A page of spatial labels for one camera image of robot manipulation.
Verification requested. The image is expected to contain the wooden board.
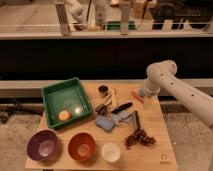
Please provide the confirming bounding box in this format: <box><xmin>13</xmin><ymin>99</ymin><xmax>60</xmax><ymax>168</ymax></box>
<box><xmin>25</xmin><ymin>81</ymin><xmax>178</xmax><ymax>171</ymax></box>

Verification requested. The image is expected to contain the white paper cup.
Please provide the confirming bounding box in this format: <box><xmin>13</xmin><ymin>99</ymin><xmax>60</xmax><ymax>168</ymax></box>
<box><xmin>101</xmin><ymin>142</ymin><xmax>121</xmax><ymax>163</ymax></box>

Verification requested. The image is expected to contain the dark rectangular eraser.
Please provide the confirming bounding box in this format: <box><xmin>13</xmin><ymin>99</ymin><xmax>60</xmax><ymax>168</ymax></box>
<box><xmin>132</xmin><ymin>111</ymin><xmax>141</xmax><ymax>131</ymax></box>

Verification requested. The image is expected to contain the green plastic tray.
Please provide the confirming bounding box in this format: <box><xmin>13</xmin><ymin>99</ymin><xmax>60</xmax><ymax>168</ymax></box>
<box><xmin>41</xmin><ymin>77</ymin><xmax>93</xmax><ymax>129</ymax></box>

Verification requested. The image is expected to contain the small dark clip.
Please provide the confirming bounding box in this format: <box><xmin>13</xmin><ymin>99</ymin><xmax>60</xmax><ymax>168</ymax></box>
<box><xmin>95</xmin><ymin>104</ymin><xmax>109</xmax><ymax>115</ymax></box>

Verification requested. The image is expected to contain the black marker pen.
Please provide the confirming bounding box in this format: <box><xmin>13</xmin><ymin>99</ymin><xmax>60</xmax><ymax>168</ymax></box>
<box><xmin>111</xmin><ymin>102</ymin><xmax>133</xmax><ymax>114</ymax></box>

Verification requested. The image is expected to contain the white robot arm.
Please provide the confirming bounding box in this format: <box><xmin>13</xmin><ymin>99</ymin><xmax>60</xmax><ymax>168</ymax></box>
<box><xmin>140</xmin><ymin>60</ymin><xmax>213</xmax><ymax>131</ymax></box>

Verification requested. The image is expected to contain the background green bin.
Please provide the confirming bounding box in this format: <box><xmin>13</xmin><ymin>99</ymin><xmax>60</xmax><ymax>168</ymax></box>
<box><xmin>106</xmin><ymin>21</ymin><xmax>136</xmax><ymax>31</ymax></box>

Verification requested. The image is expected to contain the orange ball in tray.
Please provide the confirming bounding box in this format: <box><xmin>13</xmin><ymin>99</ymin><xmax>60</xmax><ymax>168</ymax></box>
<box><xmin>58</xmin><ymin>110</ymin><xmax>71</xmax><ymax>121</ymax></box>

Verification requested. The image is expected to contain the small dark cup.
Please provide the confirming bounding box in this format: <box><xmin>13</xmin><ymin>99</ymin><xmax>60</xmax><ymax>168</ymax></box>
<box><xmin>98</xmin><ymin>85</ymin><xmax>108</xmax><ymax>98</ymax></box>

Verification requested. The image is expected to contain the purple bowl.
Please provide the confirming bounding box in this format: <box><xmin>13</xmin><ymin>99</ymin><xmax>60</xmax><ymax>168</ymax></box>
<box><xmin>27</xmin><ymin>130</ymin><xmax>59</xmax><ymax>162</ymax></box>

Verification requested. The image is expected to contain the blue cloth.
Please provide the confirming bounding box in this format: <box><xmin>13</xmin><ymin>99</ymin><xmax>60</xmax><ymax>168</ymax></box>
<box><xmin>95</xmin><ymin>112</ymin><xmax>132</xmax><ymax>132</ymax></box>

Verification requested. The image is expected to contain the bunch of dark grapes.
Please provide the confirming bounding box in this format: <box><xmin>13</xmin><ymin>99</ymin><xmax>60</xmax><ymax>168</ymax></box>
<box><xmin>125</xmin><ymin>129</ymin><xmax>156</xmax><ymax>149</ymax></box>

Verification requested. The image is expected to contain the orange bowl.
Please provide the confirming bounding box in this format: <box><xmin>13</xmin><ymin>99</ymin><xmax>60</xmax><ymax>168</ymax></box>
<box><xmin>68</xmin><ymin>132</ymin><xmax>96</xmax><ymax>162</ymax></box>

